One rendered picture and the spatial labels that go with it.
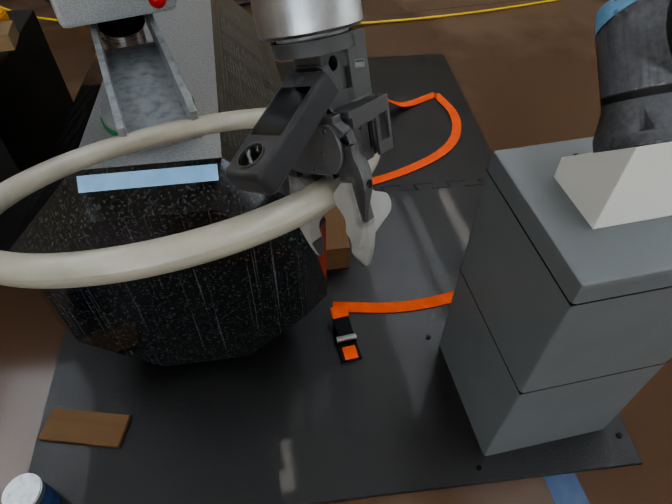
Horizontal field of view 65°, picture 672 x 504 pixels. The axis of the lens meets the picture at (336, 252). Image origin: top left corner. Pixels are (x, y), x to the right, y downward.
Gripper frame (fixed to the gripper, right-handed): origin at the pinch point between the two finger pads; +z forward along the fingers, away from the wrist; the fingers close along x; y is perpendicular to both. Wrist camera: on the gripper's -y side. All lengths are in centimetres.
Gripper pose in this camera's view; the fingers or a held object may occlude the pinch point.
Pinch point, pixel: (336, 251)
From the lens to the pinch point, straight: 52.9
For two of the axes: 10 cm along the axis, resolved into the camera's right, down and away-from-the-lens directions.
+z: 1.7, 8.7, 4.6
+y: 6.1, -4.6, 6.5
